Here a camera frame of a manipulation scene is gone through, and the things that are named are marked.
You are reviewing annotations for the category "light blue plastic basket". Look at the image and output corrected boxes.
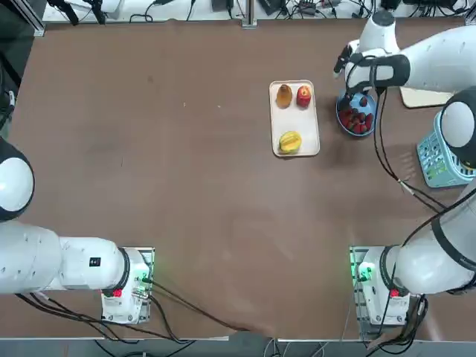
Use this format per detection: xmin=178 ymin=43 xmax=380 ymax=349
xmin=416 ymin=111 xmax=476 ymax=188

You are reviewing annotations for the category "aluminium post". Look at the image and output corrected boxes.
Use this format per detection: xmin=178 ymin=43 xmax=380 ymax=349
xmin=241 ymin=0 xmax=258 ymax=29

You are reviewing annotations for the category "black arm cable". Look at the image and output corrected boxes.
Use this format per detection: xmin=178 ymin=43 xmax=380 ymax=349
xmin=371 ymin=86 xmax=476 ymax=248

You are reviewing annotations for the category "yellow starfruit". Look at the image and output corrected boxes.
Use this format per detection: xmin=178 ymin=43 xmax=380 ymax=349
xmin=278 ymin=130 xmax=303 ymax=155

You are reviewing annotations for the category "blue plate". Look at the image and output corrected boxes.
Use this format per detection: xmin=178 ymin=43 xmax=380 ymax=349
xmin=335 ymin=91 xmax=379 ymax=139

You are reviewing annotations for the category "red apple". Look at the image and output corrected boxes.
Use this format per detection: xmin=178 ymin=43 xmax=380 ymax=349
xmin=296 ymin=85 xmax=312 ymax=109

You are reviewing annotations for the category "aluminium profile rail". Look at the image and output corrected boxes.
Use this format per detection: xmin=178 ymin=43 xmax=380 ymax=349
xmin=7 ymin=0 xmax=46 ymax=38

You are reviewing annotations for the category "black tripod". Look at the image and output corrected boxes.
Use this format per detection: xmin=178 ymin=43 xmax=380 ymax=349
xmin=47 ymin=0 xmax=107 ymax=26

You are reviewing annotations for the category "green fruit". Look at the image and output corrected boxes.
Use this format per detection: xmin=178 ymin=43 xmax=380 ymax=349
xmin=427 ymin=162 xmax=450 ymax=180

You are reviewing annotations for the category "small brown pear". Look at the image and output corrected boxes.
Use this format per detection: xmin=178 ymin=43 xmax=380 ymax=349
xmin=276 ymin=84 xmax=292 ymax=109

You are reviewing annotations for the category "beige plastic tray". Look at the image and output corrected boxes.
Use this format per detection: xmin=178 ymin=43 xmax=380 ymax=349
xmin=399 ymin=86 xmax=457 ymax=109
xmin=268 ymin=79 xmax=321 ymax=158

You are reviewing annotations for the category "brown braided cable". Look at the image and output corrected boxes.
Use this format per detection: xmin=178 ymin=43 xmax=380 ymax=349
xmin=147 ymin=280 xmax=278 ymax=334

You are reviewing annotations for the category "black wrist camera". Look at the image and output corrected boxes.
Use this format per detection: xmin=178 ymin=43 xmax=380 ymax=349
xmin=332 ymin=45 xmax=353 ymax=80

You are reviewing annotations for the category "white box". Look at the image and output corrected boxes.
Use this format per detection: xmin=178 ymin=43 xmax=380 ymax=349
xmin=99 ymin=0 xmax=126 ymax=20

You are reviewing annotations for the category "black base cable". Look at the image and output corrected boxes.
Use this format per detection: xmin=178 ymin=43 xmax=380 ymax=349
xmin=14 ymin=292 xmax=196 ymax=345
xmin=358 ymin=292 xmax=431 ymax=353

